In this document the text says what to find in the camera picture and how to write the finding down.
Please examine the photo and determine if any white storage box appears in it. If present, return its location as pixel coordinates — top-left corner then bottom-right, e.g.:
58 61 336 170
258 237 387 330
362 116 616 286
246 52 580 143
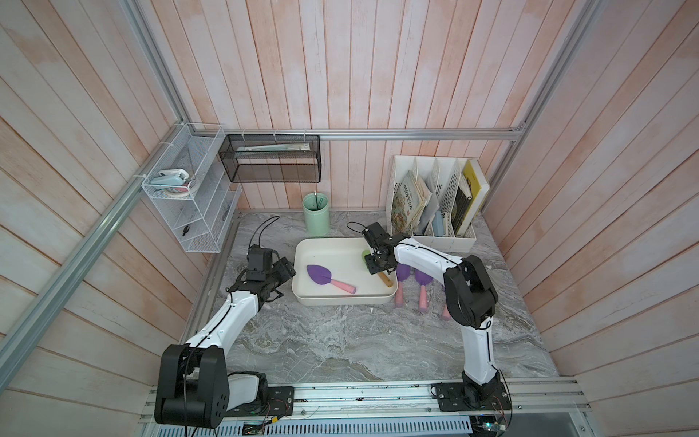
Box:
292 238 398 306

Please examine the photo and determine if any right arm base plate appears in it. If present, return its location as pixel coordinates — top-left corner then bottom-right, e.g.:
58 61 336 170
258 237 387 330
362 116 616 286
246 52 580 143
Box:
431 379 512 413

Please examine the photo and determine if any illustrated picture book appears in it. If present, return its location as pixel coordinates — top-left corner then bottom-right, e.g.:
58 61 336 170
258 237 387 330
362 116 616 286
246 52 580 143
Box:
391 170 433 234

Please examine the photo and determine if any aluminium front rail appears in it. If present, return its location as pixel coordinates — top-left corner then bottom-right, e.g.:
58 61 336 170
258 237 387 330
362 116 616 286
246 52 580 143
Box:
135 375 591 422

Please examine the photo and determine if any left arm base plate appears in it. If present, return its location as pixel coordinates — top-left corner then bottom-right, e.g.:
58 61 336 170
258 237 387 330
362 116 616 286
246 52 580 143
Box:
224 386 295 418

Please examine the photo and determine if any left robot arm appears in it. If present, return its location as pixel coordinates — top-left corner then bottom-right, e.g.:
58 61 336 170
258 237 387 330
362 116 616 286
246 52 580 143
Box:
154 244 296 429

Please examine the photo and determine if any green shovel wooden handle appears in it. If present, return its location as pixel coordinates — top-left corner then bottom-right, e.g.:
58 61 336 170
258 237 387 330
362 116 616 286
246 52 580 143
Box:
362 249 393 288

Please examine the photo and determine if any purple pointed trowel pink handle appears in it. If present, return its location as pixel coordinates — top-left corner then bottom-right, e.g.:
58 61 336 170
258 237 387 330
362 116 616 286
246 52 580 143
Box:
307 264 357 294

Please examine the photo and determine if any tape dispenser on shelf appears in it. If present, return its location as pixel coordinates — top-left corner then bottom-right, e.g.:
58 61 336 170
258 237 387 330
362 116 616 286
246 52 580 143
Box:
147 169 191 196

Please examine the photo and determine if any white file organizer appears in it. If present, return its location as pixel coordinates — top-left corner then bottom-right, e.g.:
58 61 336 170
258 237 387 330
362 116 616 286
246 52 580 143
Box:
386 156 478 253

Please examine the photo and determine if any yellow book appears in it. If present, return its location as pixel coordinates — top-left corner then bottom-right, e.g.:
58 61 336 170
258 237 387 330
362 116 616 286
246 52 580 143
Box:
451 160 490 237

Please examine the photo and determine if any green cup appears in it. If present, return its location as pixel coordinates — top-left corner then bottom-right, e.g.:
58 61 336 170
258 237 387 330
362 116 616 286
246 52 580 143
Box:
302 191 331 238

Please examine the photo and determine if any black mesh basket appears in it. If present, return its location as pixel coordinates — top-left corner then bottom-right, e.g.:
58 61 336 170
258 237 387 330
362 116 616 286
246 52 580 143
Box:
218 133 322 183

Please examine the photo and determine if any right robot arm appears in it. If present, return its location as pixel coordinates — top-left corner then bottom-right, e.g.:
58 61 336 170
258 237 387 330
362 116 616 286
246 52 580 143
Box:
362 222 502 400

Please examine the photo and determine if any purple square shovel pink handle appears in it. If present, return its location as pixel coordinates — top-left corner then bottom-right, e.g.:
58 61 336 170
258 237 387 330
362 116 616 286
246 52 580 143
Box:
394 264 411 308

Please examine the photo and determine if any white wire shelf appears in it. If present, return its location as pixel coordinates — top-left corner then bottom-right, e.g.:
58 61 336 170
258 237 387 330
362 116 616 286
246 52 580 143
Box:
142 123 241 253

